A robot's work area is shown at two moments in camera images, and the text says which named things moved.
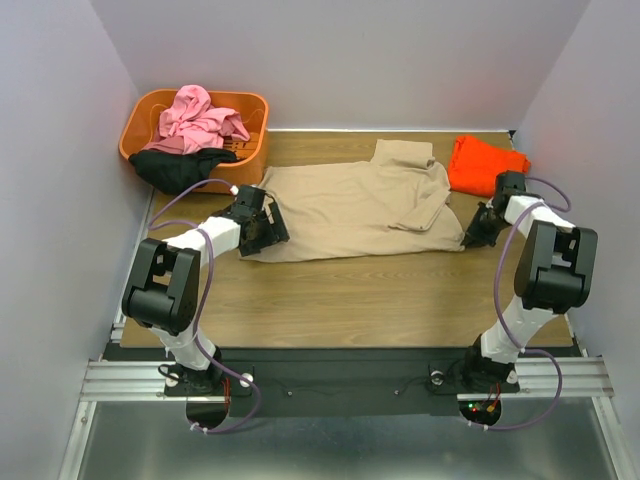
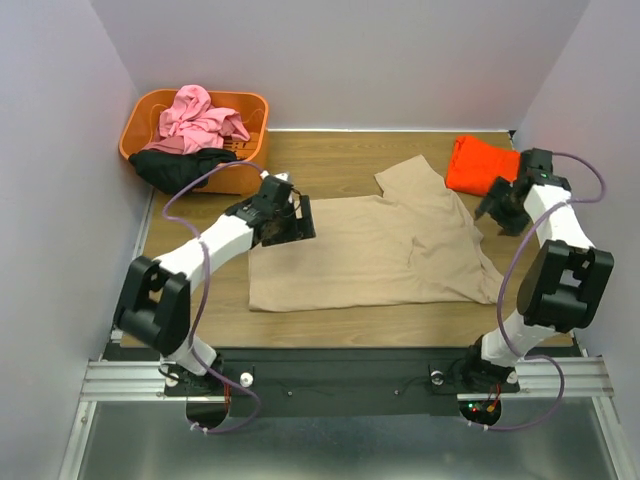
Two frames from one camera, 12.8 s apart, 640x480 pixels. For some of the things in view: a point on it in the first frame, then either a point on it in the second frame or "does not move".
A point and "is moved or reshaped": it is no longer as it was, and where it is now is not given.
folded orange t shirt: [475, 165] does not move
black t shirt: [171, 173] does not move
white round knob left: [247, 376] does not move
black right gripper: [482, 226] → [500, 208]
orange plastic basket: [141, 122] does not move
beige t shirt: [396, 204] is moved or reshaped
